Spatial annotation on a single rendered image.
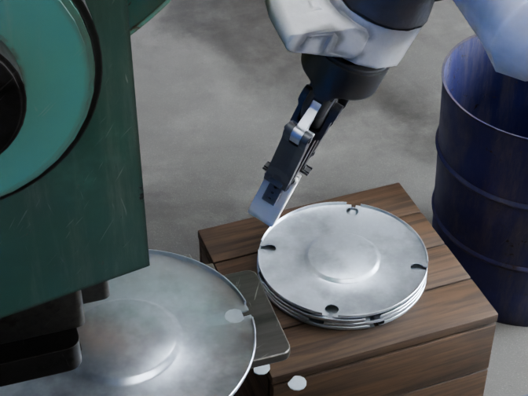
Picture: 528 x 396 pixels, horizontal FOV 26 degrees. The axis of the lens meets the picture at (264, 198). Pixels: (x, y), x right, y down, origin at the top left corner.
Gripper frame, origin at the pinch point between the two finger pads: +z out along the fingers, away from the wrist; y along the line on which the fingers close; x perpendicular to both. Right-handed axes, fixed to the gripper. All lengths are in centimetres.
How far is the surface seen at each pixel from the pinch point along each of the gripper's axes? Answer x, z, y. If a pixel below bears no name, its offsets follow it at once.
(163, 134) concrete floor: 46, 117, 124
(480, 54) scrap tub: -10, 49, 124
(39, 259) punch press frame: 10.4, -7.4, -28.9
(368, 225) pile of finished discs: -9, 57, 69
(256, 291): -2.9, 19.3, 5.6
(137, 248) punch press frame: 4.9, -8.7, -23.6
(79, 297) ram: 9.8, 9.4, -16.7
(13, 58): 12, -34, -39
